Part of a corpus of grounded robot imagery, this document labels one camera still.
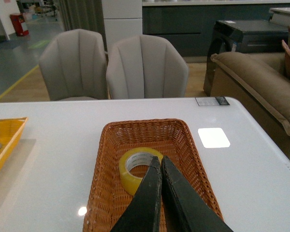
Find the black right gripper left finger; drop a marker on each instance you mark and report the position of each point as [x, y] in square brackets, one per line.
[143, 213]

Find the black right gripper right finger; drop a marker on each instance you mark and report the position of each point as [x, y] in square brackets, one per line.
[184, 209]

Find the brown wicker basket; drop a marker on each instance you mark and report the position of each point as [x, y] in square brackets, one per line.
[125, 152]

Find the yellow plastic basket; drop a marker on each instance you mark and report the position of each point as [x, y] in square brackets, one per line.
[11, 130]

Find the label sticker on table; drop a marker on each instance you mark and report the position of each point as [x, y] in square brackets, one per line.
[212, 101]

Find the right grey upholstered chair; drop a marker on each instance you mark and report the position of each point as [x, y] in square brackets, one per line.
[145, 67]

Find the grey upholstered chair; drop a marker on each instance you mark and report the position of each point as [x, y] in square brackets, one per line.
[145, 67]
[73, 66]

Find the brown sofa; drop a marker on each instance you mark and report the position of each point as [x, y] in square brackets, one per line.
[258, 82]

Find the left grey upholstered chair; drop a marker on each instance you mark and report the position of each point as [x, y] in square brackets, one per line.
[73, 66]

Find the dark kitchen counter cabinet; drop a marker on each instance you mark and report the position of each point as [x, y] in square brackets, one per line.
[189, 27]

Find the black side table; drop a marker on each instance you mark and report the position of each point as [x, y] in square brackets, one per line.
[244, 36]

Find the white pillar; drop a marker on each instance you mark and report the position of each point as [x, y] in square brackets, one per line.
[122, 19]

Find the red box on floor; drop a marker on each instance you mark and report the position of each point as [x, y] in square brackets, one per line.
[19, 24]

